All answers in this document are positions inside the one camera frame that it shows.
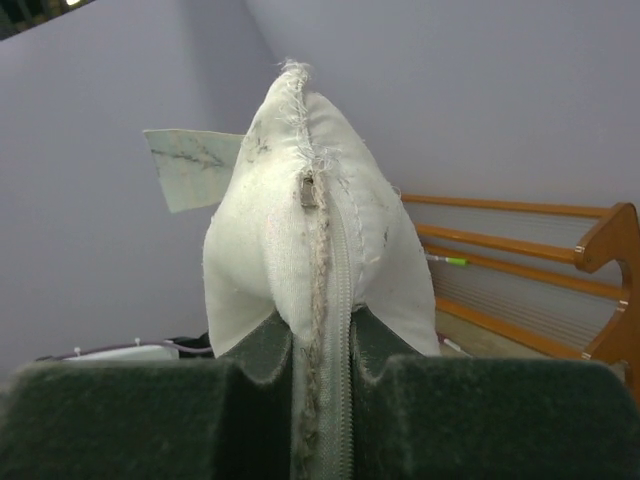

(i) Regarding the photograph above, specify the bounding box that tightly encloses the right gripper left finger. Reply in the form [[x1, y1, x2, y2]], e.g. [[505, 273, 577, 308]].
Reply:
[[1, 316, 292, 479]]

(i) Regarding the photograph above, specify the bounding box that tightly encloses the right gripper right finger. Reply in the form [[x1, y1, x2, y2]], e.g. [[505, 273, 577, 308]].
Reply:
[[351, 310, 639, 479]]

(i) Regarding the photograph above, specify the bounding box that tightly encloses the white pillow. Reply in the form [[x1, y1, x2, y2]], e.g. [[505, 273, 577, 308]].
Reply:
[[202, 60, 440, 479]]

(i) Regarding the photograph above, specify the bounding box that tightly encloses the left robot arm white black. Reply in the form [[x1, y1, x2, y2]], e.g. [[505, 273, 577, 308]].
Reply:
[[36, 333, 215, 362]]

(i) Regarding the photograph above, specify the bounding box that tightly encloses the pillow care label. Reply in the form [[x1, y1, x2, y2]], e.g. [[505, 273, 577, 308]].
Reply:
[[144, 129, 244, 213]]

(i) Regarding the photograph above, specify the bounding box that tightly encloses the pink white marker pen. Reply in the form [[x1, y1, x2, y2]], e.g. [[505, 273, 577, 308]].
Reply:
[[437, 333, 473, 358]]

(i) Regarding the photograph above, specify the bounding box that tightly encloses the green white pen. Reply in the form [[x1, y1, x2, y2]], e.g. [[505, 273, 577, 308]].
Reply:
[[426, 254, 468, 266]]

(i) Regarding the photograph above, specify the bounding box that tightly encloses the orange wooden rack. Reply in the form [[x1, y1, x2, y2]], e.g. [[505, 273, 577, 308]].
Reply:
[[403, 194, 639, 389]]

